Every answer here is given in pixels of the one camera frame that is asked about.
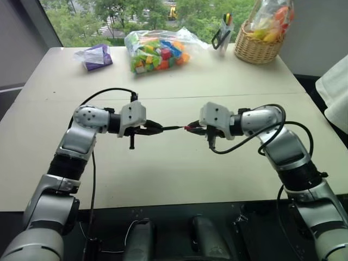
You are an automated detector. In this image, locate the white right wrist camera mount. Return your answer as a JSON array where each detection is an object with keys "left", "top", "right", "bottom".
[{"left": 198, "top": 101, "right": 235, "bottom": 141}]

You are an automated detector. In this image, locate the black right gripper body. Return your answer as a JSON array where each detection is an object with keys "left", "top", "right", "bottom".
[{"left": 204, "top": 125, "right": 227, "bottom": 150}]

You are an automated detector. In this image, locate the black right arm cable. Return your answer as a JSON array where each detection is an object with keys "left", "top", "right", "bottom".
[{"left": 207, "top": 103, "right": 315, "bottom": 235}]

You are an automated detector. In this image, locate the dark rounded shape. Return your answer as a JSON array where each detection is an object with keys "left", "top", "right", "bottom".
[
  {"left": 126, "top": 218, "right": 156, "bottom": 261},
  {"left": 188, "top": 215, "right": 227, "bottom": 261}
]

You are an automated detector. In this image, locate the white cloth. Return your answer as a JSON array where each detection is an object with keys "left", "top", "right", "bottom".
[{"left": 315, "top": 55, "right": 348, "bottom": 132}]

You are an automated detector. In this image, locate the black clip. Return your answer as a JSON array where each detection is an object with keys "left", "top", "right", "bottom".
[{"left": 211, "top": 27, "right": 232, "bottom": 51}]

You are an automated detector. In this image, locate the clear pen holder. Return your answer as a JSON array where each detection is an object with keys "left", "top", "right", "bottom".
[{"left": 218, "top": 11, "right": 235, "bottom": 55}]

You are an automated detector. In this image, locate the clear bag of colourful blocks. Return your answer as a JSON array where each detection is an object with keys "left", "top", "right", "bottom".
[{"left": 123, "top": 26, "right": 210, "bottom": 79}]

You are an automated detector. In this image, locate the purple tissue pack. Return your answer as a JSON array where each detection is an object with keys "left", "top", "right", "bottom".
[{"left": 73, "top": 43, "right": 114, "bottom": 72}]

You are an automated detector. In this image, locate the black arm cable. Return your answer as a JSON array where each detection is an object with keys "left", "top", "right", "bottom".
[
  {"left": 71, "top": 87, "right": 139, "bottom": 261},
  {"left": 207, "top": 103, "right": 315, "bottom": 235}
]

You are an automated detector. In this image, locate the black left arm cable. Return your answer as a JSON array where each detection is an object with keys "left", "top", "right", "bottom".
[{"left": 71, "top": 87, "right": 139, "bottom": 261}]

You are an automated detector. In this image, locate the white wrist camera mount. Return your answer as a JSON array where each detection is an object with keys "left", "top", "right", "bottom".
[
  {"left": 117, "top": 101, "right": 147, "bottom": 138},
  {"left": 198, "top": 101, "right": 235, "bottom": 141}
]

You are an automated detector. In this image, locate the dark window frame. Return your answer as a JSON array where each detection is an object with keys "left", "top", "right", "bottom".
[{"left": 34, "top": 0, "right": 66, "bottom": 48}]

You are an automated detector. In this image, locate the woven wicker basket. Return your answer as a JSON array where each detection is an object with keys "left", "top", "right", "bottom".
[{"left": 234, "top": 19, "right": 287, "bottom": 65}]

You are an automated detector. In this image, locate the yellow vehicle outside window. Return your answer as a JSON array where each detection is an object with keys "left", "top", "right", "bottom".
[{"left": 167, "top": 5, "right": 179, "bottom": 21}]

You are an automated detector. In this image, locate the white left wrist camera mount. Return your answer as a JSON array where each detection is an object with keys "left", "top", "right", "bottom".
[{"left": 117, "top": 101, "right": 147, "bottom": 138}]

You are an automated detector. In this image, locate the clear bag of colourful toys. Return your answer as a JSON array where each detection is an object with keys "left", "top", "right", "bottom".
[{"left": 248, "top": 0, "right": 296, "bottom": 42}]

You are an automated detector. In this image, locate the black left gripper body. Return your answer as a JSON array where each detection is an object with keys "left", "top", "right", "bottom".
[{"left": 125, "top": 120, "right": 149, "bottom": 150}]

